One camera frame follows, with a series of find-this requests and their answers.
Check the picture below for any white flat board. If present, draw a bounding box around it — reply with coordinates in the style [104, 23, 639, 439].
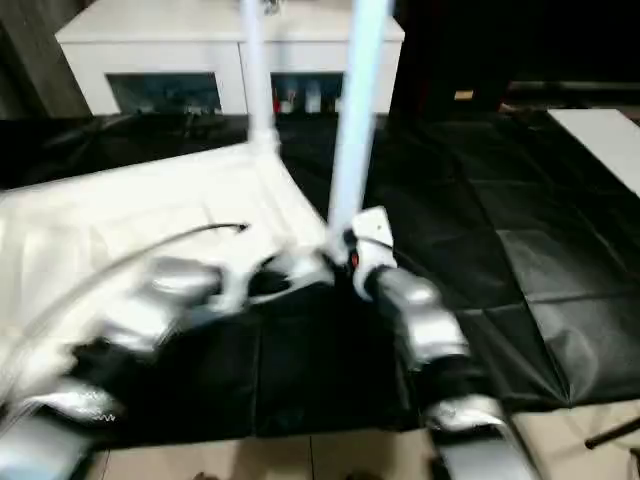
[547, 108, 640, 196]

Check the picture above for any black plastic cover mat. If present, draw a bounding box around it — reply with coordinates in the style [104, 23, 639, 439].
[0, 112, 640, 446]

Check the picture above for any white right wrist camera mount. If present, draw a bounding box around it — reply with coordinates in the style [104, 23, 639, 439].
[349, 207, 399, 301]

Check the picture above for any black tripod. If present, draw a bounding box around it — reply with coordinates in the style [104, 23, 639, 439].
[584, 419, 640, 451]

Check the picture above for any white sideboard with glass doors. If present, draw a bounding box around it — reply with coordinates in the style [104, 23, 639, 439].
[54, 0, 406, 117]

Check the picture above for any grey curtain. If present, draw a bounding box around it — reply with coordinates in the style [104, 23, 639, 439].
[0, 0, 94, 120]

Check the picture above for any white plastic table top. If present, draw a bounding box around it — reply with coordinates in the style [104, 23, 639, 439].
[0, 139, 339, 416]

